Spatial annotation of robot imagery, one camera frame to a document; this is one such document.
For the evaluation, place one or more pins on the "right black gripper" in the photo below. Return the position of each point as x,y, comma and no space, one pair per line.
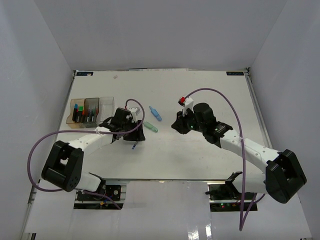
179,124

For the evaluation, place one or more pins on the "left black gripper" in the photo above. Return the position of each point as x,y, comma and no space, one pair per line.
137,135

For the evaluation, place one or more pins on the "green transparent highlighter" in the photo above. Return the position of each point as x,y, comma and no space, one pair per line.
150,127

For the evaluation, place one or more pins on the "green pen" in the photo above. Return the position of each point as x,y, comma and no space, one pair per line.
92,115

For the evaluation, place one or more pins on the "orange cap black highlighter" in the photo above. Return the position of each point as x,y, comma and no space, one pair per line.
83,116

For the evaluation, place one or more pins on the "green cap black highlighter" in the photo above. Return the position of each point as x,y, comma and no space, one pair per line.
79,113

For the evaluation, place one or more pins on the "blue cap black highlighter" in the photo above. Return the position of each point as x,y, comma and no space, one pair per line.
75,112

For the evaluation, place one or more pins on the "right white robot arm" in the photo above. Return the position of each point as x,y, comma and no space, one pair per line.
281,174

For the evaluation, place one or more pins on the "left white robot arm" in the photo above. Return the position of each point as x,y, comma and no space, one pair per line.
64,165

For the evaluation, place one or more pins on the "blue transparent highlighter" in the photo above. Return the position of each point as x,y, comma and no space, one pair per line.
155,113

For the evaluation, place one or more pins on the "grey transparent container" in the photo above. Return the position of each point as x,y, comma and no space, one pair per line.
91,103

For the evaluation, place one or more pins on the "brown transparent container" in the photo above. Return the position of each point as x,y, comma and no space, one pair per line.
69,122

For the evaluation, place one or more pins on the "right blue table label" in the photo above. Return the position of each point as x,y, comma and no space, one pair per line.
234,73

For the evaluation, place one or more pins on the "blue table label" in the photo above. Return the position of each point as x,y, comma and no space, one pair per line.
84,74
234,73

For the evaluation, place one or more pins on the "left blue table label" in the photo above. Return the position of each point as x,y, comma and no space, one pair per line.
84,74

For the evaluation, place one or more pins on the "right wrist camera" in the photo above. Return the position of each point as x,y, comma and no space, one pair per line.
187,104

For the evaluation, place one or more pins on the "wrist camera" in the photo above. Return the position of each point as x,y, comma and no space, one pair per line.
134,112
187,104

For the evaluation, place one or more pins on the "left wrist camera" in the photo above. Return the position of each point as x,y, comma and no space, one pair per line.
134,112

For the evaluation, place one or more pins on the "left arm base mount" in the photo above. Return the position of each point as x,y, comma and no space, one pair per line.
107,197

